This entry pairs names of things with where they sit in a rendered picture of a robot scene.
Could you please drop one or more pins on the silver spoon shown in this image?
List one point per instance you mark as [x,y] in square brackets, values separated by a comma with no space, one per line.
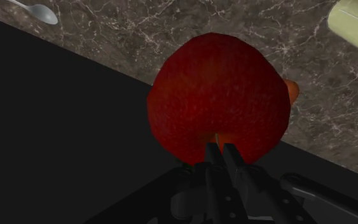
[42,13]

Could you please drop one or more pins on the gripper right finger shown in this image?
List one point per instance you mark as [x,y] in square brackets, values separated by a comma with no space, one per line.
[259,189]

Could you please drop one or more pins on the red apple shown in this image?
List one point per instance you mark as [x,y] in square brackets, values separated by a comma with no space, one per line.
[219,96]

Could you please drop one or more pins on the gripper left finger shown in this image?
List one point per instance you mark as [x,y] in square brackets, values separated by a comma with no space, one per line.
[219,186]

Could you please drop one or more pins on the orange carrot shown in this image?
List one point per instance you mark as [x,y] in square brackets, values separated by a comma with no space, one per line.
[292,90]

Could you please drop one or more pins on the pale green box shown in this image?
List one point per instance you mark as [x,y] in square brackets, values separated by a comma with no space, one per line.
[357,24]

